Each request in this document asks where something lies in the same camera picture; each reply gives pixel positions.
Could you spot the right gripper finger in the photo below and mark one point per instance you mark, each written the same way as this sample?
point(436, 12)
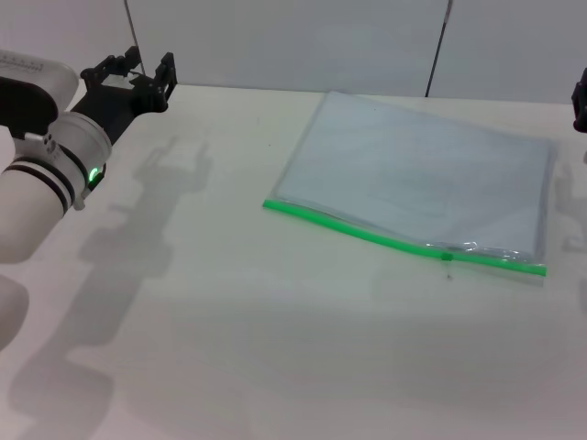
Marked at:
point(581, 103)

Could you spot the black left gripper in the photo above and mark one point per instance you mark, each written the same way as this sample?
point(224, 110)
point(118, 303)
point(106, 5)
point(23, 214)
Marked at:
point(114, 103)

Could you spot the clear green-zip document bag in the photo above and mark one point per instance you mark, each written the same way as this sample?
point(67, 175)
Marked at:
point(413, 183)

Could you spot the green zipper slider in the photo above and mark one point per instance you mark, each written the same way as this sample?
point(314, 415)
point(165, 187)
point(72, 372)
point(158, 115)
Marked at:
point(446, 256)

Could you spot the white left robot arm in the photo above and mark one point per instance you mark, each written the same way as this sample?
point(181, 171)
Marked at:
point(32, 197)

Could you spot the thin plain black pole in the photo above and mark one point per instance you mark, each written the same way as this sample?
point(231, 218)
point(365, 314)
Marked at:
point(132, 23)

